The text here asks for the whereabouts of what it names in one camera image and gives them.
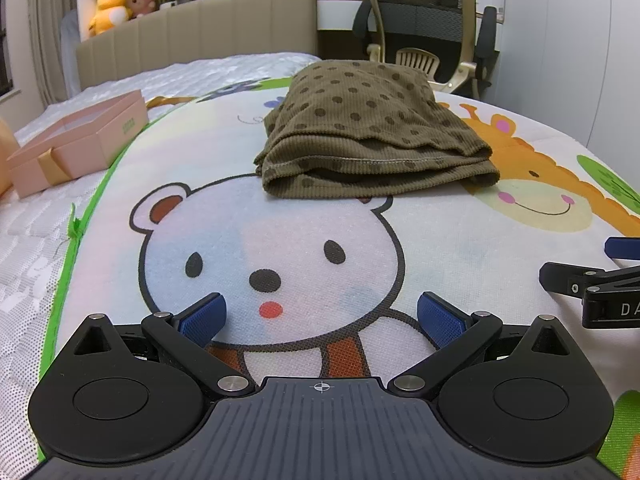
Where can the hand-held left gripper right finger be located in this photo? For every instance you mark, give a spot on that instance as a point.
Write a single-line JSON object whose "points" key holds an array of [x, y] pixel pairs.
{"points": [[442, 320]]}

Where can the yellow duck plush toy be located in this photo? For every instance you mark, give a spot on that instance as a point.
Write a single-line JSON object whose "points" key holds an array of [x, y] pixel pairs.
{"points": [[111, 10]]}

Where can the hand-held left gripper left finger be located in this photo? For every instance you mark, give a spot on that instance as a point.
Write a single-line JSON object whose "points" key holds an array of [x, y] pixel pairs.
{"points": [[202, 317]]}

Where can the brown dotted garment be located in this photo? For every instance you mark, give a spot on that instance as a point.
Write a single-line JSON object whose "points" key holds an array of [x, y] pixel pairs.
{"points": [[350, 110]]}

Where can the beige black office chair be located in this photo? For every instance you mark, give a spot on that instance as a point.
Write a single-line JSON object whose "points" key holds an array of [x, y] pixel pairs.
{"points": [[420, 20]]}

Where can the beige curtain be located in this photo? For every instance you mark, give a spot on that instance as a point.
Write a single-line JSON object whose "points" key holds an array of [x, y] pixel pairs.
{"points": [[50, 35]]}

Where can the pink gift box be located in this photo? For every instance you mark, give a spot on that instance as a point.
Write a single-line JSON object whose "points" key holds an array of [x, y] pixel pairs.
{"points": [[85, 125]]}

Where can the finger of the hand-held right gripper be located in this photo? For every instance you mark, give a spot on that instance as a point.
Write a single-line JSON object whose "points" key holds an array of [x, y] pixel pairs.
{"points": [[625, 249], [565, 277]]}

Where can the cartoon animal printed mat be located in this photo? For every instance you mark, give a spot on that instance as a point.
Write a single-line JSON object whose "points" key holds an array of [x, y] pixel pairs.
{"points": [[250, 250]]}

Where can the beige padded headboard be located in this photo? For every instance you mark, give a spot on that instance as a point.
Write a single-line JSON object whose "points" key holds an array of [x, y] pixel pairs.
{"points": [[200, 30]]}

